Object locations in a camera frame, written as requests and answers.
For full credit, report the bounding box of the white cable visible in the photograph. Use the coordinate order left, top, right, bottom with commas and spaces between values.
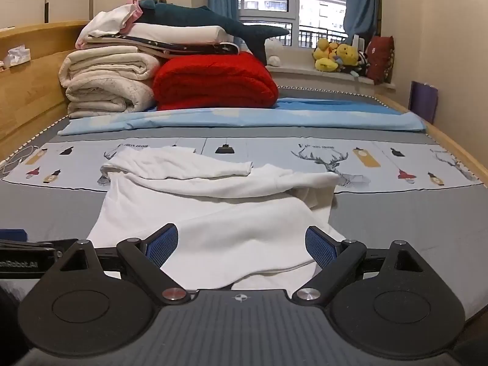
0, 145, 39, 176

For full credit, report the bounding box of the cream folded blanket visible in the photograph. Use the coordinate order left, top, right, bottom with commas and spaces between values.
59, 48, 163, 119

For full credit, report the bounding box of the red folded blanket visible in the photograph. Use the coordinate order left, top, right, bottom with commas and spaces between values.
152, 51, 280, 112

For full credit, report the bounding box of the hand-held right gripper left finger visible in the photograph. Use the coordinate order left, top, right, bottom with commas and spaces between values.
57, 224, 191, 306

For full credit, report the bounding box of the light blue sheet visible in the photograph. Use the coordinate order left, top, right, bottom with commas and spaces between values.
57, 97, 427, 137

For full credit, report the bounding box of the white folded sheet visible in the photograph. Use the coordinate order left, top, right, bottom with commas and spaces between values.
126, 23, 237, 45

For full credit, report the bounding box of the dark teal shark plush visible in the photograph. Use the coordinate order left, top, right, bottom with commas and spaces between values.
138, 0, 290, 65

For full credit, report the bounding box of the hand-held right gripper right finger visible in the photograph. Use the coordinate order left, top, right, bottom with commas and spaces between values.
290, 226, 425, 306

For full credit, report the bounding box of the white window sill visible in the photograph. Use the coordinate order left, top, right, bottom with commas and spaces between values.
267, 64, 397, 88

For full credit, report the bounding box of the tissue box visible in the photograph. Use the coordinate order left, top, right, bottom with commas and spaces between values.
3, 45, 31, 70

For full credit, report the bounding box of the deer-print bed sheet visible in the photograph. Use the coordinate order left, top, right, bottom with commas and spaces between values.
2, 136, 483, 191

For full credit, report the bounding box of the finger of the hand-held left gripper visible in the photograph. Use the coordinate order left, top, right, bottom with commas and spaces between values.
0, 229, 58, 251

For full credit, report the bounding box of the dark red cushion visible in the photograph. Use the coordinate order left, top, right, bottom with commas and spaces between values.
366, 36, 394, 84

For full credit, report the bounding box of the window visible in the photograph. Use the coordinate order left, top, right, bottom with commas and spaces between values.
236, 0, 357, 48

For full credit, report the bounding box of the white shirt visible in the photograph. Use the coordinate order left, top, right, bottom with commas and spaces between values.
86, 145, 347, 290

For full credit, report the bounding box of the yellow plush toy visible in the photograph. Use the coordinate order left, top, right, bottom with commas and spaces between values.
313, 39, 341, 72
335, 44, 360, 68

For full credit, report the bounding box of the white plush toy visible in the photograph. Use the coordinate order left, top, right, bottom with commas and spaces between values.
265, 40, 283, 65

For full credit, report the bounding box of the dark star-print cloth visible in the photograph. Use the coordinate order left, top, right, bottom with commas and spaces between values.
86, 34, 241, 60

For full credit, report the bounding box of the purple box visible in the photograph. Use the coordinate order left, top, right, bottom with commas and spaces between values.
409, 81, 439, 124

